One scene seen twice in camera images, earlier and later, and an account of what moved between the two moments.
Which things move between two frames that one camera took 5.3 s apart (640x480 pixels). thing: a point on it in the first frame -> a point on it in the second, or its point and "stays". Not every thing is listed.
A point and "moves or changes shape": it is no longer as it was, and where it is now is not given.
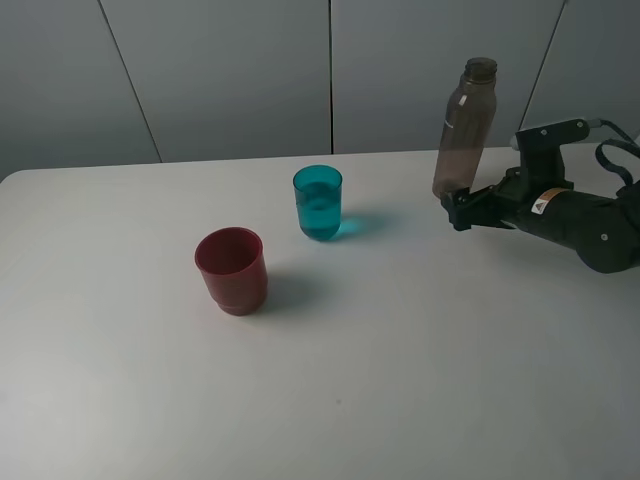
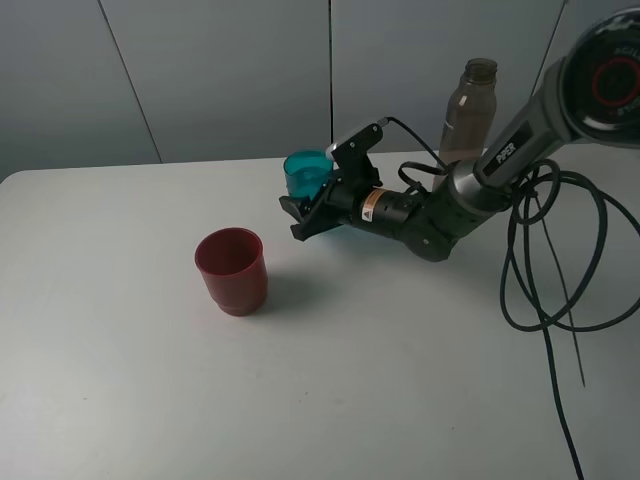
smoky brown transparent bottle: x=465 y=127 stays
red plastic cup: x=231 y=262 stays
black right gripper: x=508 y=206 -> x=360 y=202
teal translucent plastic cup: x=318 y=192 moves or changes shape
